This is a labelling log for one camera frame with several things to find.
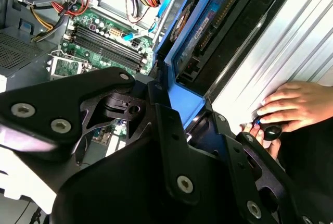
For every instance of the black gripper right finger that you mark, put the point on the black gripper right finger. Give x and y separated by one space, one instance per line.
249 182

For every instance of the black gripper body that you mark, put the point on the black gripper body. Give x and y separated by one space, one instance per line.
117 195

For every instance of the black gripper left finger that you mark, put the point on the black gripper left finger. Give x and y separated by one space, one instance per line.
65 96

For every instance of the hard disk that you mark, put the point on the hard disk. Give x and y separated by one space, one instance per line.
187 99

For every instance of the person's left hand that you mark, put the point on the person's left hand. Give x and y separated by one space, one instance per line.
273 148

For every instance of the person's right hand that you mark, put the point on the person's right hand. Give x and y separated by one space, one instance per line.
299 104

